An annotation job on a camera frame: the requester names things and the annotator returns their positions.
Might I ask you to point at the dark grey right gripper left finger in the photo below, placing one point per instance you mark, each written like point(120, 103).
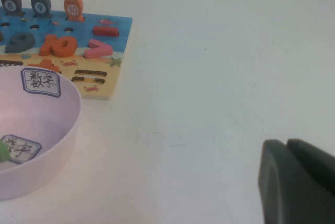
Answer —
point(288, 195)

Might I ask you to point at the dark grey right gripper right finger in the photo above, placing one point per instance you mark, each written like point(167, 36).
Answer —
point(316, 163)

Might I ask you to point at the colourful wooden puzzle board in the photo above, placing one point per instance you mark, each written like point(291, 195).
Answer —
point(117, 33)

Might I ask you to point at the pink plastic bowl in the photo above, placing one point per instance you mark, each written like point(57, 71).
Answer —
point(52, 119)

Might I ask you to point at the green wooden symbol piece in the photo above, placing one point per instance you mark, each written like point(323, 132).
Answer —
point(3, 152)

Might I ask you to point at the pink wooden greater-than sign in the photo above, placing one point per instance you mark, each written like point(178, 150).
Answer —
point(94, 52)

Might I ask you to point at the red wooden minus sign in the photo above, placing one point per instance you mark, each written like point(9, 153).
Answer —
point(104, 31)

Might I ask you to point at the orange wooden plus sign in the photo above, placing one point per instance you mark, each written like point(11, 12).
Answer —
point(47, 65)

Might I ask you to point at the orange wooden number 10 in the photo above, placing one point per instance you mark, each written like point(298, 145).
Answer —
point(48, 46)

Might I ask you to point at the orange fish peg 10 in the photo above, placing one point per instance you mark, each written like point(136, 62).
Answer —
point(73, 4)

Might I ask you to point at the grey wooden number 9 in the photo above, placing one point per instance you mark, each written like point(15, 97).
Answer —
point(29, 41)

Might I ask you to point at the grey fish peg 9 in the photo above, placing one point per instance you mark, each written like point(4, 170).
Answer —
point(40, 1)

